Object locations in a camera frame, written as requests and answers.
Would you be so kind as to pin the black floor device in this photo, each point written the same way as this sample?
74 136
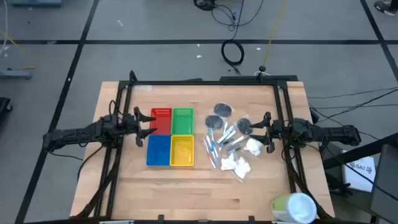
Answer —
203 3

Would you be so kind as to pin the blue plastic basket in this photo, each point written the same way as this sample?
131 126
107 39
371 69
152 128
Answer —
158 150

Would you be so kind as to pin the small black knob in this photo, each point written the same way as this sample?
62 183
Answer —
262 68

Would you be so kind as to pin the white cardboard box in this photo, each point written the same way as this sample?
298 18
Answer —
360 169

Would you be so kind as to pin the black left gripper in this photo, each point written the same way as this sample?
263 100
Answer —
129 126

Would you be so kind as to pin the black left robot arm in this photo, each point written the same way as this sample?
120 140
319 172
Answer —
77 133

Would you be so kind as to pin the clear tape piece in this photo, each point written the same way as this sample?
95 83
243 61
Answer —
143 88

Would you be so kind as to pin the person's shoe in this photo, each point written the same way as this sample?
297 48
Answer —
387 7

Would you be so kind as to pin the red toothbrush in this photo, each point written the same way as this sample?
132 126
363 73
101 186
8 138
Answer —
209 154

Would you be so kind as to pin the red plastic basket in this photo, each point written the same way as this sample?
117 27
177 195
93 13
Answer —
160 121

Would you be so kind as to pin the black table clamp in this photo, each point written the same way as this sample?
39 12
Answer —
160 217
251 217

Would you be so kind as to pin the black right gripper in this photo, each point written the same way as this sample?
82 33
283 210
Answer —
278 132

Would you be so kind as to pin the dark grey panel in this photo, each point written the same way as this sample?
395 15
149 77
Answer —
385 186

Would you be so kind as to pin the grey floor base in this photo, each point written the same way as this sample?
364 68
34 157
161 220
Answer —
15 74

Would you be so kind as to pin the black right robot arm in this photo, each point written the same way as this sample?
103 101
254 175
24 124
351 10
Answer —
326 133

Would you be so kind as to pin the black metal bar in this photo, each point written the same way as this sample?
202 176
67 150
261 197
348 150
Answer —
357 153

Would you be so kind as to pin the white-lidded green wipes canister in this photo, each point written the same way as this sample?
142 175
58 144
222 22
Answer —
295 208

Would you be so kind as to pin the green plastic basket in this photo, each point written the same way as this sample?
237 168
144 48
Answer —
182 121

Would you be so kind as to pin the yellow plastic basket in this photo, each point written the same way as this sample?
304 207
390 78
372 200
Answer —
182 151

